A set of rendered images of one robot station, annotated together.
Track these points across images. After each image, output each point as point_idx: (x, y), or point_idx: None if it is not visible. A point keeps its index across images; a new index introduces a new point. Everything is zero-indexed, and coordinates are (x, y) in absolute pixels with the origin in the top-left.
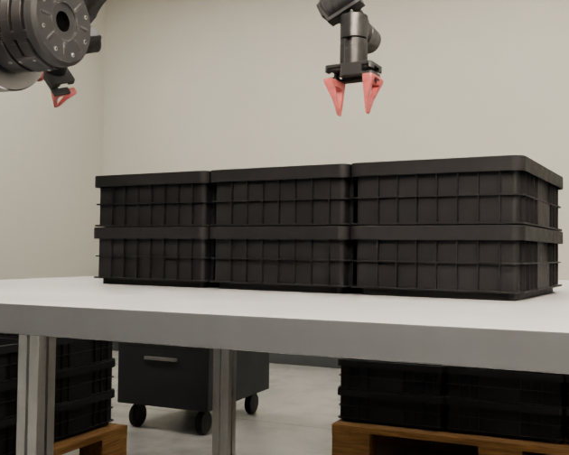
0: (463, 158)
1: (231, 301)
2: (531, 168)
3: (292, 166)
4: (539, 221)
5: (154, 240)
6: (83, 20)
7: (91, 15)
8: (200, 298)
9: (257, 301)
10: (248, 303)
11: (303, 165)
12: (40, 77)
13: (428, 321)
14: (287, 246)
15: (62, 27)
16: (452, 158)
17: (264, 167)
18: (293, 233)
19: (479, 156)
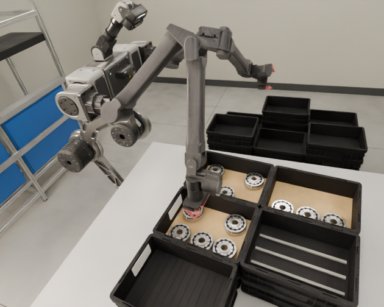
0: (122, 274)
1: (123, 232)
2: (121, 306)
3: (163, 212)
4: None
5: None
6: (128, 136)
7: (242, 71)
8: (134, 223)
9: (120, 239)
10: (113, 237)
11: (161, 216)
12: (272, 70)
13: (56, 280)
14: None
15: (124, 137)
16: (125, 270)
17: (169, 203)
18: None
19: (119, 279)
